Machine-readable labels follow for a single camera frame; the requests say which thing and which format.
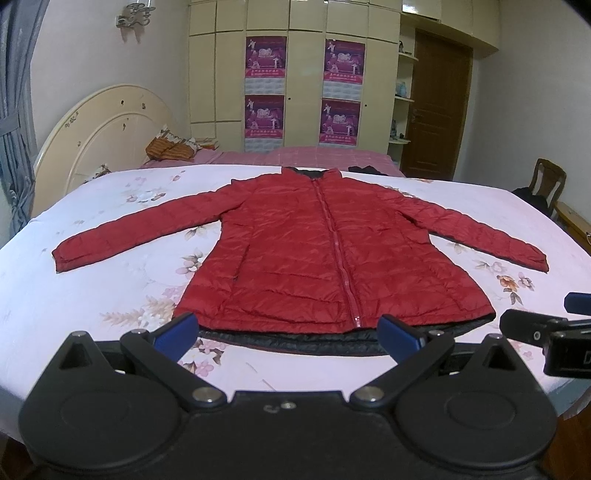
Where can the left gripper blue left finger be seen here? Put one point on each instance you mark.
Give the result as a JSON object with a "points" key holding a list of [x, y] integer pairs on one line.
{"points": [[156, 355]]}

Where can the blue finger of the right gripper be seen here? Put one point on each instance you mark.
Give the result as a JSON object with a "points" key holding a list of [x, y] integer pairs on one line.
{"points": [[578, 303], [528, 327]]}

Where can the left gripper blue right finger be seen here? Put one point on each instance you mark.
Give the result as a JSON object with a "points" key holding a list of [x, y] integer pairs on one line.
{"points": [[418, 355]]}

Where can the red down jacket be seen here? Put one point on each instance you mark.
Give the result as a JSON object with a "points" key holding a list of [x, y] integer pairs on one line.
{"points": [[309, 263]]}

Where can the wooden side table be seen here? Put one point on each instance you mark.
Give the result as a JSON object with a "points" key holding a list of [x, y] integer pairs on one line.
{"points": [[574, 225]]}

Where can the brown wooden chair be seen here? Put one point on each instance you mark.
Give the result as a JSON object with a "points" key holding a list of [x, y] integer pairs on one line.
{"points": [[546, 186]]}

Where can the black garment on bed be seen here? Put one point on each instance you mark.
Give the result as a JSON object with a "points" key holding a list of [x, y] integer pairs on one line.
{"points": [[370, 170]]}

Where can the pink checked bedspread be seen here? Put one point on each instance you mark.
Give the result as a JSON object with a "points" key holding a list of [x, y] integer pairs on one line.
{"points": [[298, 157]]}

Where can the cream round headboard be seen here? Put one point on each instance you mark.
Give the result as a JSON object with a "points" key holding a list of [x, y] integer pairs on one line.
{"points": [[108, 129]]}

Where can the lower right purple poster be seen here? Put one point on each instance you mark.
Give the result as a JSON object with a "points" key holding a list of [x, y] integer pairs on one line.
{"points": [[339, 123]]}

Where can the purple poster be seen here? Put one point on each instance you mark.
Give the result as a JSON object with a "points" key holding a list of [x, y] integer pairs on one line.
{"points": [[264, 116], [265, 57], [344, 61], [339, 123]]}

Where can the lower left purple poster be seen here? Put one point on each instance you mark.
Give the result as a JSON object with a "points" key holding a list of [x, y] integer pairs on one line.
{"points": [[264, 116]]}

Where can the brown wooden door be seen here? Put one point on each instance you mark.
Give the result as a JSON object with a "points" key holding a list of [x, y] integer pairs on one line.
{"points": [[440, 93]]}

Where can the cream built-in wardrobe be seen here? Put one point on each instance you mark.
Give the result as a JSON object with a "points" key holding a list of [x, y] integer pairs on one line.
{"points": [[218, 86]]}

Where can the upper right purple poster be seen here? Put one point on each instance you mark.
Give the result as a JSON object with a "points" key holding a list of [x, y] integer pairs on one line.
{"points": [[344, 61]]}

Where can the upper left purple poster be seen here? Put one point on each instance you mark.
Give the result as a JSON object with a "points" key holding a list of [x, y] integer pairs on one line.
{"points": [[265, 57]]}

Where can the grey blue curtain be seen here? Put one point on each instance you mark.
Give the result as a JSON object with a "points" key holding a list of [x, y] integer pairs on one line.
{"points": [[20, 26]]}

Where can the silver wall lamp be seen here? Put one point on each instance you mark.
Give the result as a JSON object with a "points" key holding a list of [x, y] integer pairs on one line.
{"points": [[135, 14]]}

